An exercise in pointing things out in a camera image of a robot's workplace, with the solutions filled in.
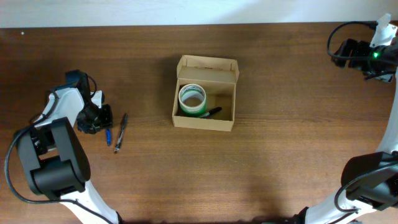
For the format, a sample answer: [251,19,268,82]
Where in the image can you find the right black cable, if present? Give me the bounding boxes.
[326,20,398,82]

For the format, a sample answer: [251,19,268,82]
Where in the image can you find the green tape roll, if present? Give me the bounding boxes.
[179,101,206,117]

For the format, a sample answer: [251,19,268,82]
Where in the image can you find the blue gel pen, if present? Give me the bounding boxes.
[105,129,112,146]

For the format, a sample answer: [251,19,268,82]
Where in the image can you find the black and white permanent marker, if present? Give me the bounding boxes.
[198,107,222,118]

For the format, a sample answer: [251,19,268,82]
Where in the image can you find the cream masking tape roll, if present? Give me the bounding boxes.
[178,84,207,106]

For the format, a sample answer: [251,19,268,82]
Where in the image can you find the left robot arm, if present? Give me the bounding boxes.
[10,70,123,223]

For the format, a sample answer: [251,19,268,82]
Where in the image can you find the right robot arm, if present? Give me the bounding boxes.
[291,38,397,224]

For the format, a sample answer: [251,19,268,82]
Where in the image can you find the black clear gel pen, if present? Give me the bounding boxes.
[114,113,128,154]

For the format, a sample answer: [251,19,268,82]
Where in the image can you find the cardboard box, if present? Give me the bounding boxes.
[172,55,239,131]

